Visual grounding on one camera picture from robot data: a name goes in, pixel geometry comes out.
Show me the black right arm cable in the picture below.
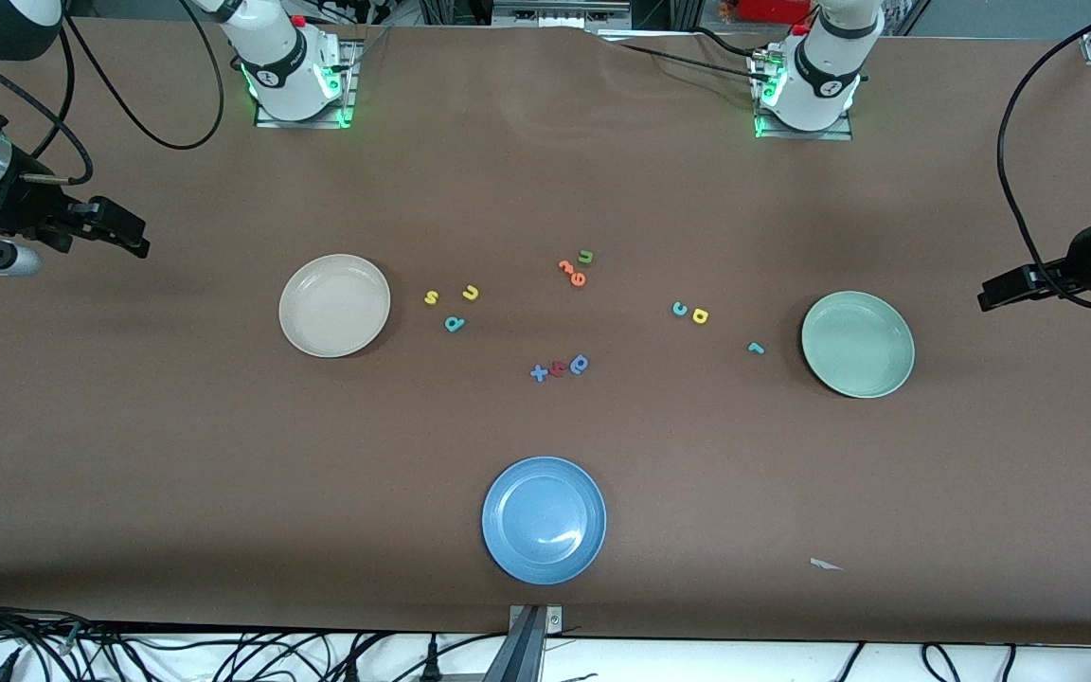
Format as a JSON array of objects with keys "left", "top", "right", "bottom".
[{"left": 0, "top": 0, "right": 226, "bottom": 186}]

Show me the green plate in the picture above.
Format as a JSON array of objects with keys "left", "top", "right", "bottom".
[{"left": 800, "top": 290, "right": 916, "bottom": 399}]

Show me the blue plate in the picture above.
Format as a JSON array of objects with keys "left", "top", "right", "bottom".
[{"left": 481, "top": 457, "right": 608, "bottom": 585}]

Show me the black base cable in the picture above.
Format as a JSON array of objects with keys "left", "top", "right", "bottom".
[{"left": 602, "top": 27, "right": 783, "bottom": 84}]

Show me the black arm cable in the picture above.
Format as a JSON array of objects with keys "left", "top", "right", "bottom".
[
  {"left": 0, "top": 0, "right": 226, "bottom": 186},
  {"left": 996, "top": 0, "right": 1091, "bottom": 312}
]

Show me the grey metal stand bracket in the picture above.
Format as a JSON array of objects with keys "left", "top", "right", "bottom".
[{"left": 484, "top": 604, "right": 565, "bottom": 682}]

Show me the red box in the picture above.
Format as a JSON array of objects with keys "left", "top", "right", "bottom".
[{"left": 735, "top": 0, "right": 816, "bottom": 25}]

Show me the aluminium frame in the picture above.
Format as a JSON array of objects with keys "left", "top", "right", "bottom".
[{"left": 492, "top": 0, "right": 634, "bottom": 31}]

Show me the beige plate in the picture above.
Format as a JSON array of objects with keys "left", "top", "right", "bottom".
[{"left": 278, "top": 254, "right": 392, "bottom": 359}]

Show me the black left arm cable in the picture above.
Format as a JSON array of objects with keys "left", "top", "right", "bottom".
[{"left": 996, "top": 0, "right": 1091, "bottom": 312}]

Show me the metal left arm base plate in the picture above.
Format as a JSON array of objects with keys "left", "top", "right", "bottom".
[{"left": 752, "top": 47, "right": 855, "bottom": 142}]

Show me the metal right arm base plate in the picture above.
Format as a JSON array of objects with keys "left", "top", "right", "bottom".
[{"left": 254, "top": 40, "right": 358, "bottom": 130}]

